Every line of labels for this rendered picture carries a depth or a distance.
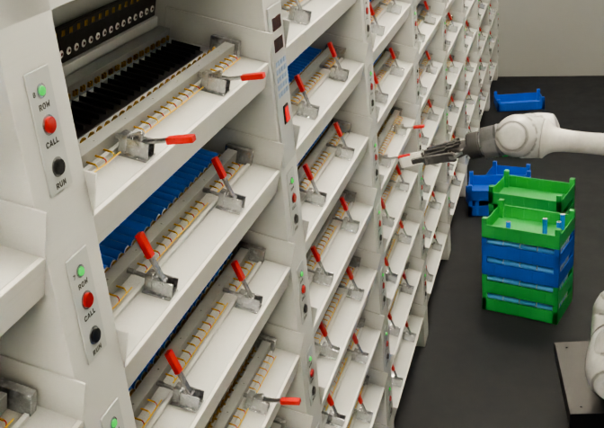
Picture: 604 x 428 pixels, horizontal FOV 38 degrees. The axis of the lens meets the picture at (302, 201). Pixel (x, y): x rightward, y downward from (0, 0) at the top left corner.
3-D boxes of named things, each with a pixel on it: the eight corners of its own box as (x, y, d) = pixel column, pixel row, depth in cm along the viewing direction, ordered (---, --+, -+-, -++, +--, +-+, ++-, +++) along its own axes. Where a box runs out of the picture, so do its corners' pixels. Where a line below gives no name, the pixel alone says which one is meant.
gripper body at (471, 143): (484, 161, 239) (451, 168, 243) (486, 150, 247) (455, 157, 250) (476, 137, 237) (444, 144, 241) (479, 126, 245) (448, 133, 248)
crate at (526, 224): (574, 227, 333) (575, 209, 330) (559, 250, 318) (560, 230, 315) (500, 216, 349) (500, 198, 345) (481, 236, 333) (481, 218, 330)
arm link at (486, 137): (507, 148, 245) (486, 153, 248) (499, 119, 242) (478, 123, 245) (504, 160, 237) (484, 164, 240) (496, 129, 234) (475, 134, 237)
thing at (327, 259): (369, 220, 230) (380, 173, 224) (309, 346, 178) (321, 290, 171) (297, 200, 234) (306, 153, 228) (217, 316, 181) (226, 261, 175)
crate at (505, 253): (574, 246, 336) (574, 227, 333) (558, 269, 321) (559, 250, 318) (500, 234, 352) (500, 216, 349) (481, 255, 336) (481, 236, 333)
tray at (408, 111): (413, 131, 292) (419, 105, 287) (377, 205, 239) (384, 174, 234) (355, 116, 295) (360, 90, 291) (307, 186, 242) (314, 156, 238)
